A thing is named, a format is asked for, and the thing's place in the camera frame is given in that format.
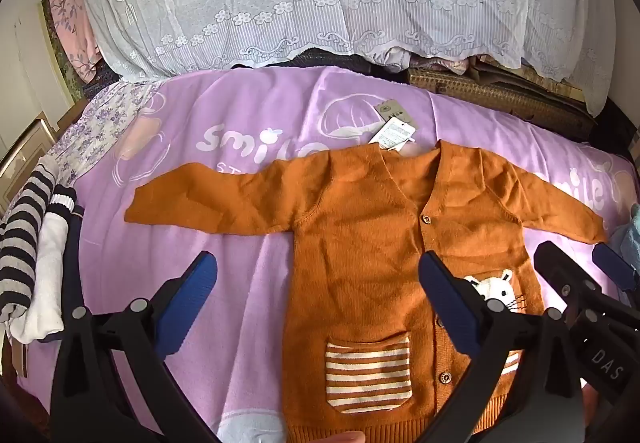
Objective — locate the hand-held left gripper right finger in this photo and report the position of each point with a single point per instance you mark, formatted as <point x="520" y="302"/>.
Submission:
<point x="445" y="293"/>

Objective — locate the grey paper hang tag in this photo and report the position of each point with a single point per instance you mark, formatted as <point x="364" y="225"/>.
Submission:
<point x="395" y="110"/>

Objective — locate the purple floral bedsheet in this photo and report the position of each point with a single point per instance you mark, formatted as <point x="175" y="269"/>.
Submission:
<point x="105" y="123"/>

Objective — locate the orange knit cardigan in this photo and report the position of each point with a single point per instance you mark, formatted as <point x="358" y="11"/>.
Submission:
<point x="350" y="233"/>

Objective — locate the gold picture frame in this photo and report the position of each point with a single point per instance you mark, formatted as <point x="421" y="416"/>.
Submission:
<point x="25" y="143"/>

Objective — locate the person's left hand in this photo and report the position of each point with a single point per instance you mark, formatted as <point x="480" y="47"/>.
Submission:
<point x="340" y="438"/>

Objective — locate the green patterned panel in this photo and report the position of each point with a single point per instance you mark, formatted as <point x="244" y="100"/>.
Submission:
<point x="60" y="68"/>

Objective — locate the brown woven mat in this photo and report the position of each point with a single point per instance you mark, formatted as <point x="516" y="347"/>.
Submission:
<point x="500" y="98"/>

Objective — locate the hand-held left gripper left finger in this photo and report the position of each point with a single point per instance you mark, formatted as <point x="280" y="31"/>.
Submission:
<point x="192" y="293"/>

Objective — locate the light blue cloth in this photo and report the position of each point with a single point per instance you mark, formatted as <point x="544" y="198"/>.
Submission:
<point x="631" y="228"/>

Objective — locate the purple printed blanket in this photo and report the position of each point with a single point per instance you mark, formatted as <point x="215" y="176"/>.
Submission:
<point x="240" y="268"/>

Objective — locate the white paper hang tag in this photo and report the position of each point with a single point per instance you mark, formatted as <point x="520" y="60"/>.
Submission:
<point x="392" y="134"/>

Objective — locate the dark navy garment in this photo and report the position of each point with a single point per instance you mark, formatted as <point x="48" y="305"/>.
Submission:
<point x="73" y="263"/>

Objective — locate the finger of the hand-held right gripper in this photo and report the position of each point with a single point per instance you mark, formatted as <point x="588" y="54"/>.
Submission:
<point x="617" y="275"/>
<point x="560" y="273"/>

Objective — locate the black white striped garment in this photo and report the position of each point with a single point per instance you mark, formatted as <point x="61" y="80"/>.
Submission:
<point x="20" y="243"/>

